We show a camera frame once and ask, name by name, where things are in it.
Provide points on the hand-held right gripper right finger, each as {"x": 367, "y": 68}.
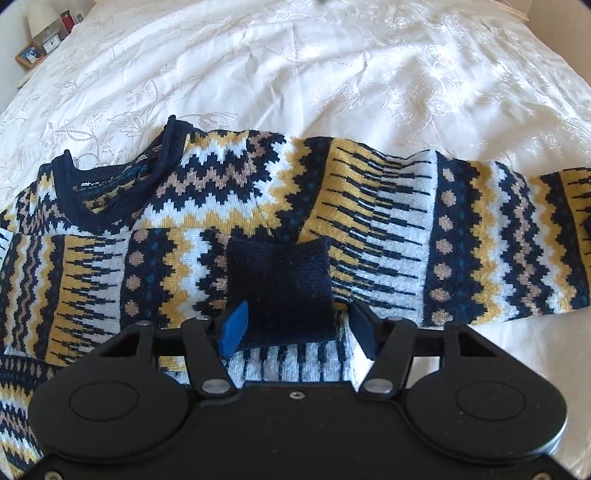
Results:
{"x": 364, "y": 332}

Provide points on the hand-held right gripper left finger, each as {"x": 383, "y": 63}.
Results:
{"x": 236, "y": 326}

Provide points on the navy yellow white patterned sweater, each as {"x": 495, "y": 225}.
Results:
{"x": 295, "y": 221}

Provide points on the white embroidered bedspread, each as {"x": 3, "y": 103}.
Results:
{"x": 295, "y": 74}

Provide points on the cream wooden nightstand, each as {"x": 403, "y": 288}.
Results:
{"x": 24, "y": 69}

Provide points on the small silver table clock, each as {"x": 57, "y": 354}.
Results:
{"x": 50, "y": 43}

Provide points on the small white photo stand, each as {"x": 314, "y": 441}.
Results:
{"x": 79, "y": 17}

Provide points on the white table lamp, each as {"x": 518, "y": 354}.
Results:
{"x": 39, "y": 17}

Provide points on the wooden picture frame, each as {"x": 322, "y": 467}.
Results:
{"x": 30, "y": 54}

